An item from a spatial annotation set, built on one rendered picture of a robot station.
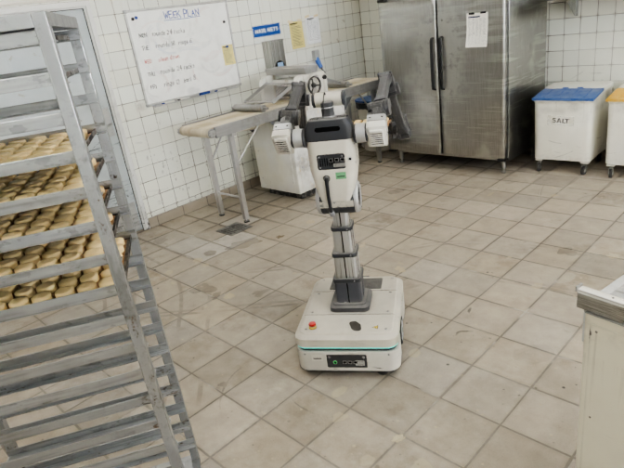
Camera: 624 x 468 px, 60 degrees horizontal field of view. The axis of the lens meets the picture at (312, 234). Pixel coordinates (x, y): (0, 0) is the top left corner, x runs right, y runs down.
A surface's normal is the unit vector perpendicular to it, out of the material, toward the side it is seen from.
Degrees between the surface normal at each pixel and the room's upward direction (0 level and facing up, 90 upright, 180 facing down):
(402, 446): 0
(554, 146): 93
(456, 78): 91
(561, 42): 90
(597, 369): 90
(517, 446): 0
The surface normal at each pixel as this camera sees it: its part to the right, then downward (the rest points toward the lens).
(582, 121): -0.63, 0.40
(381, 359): -0.19, 0.40
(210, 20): 0.71, 0.18
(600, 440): -0.80, 0.33
